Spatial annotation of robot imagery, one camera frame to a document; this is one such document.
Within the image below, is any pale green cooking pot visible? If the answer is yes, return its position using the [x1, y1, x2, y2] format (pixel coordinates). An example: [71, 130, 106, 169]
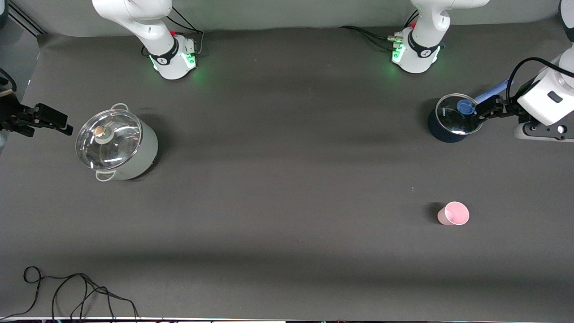
[75, 103, 159, 182]

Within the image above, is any glass lid with tan knob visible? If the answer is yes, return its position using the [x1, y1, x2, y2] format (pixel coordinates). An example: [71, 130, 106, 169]
[75, 109, 143, 171]

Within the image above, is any thin black table cable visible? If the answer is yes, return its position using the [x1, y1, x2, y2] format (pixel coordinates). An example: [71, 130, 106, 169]
[0, 266, 139, 320]

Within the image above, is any glass lid with blue knob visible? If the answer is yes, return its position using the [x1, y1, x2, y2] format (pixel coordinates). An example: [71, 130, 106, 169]
[435, 93, 485, 136]

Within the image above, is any dark blue saucepan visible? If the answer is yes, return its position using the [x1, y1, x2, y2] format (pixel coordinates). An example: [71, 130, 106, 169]
[427, 79, 515, 143]

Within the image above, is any pink plastic cup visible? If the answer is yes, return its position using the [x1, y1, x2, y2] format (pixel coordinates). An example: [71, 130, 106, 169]
[437, 201, 470, 226]

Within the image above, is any black right arm base cable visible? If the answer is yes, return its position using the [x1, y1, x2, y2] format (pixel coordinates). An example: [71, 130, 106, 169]
[141, 7, 205, 58]

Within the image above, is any black left arm base cable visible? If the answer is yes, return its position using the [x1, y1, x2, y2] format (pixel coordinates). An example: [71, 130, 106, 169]
[339, 9, 420, 51]

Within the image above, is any black arm base cable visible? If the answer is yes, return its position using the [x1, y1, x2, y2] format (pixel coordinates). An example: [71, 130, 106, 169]
[141, 7, 205, 58]
[339, 9, 420, 51]

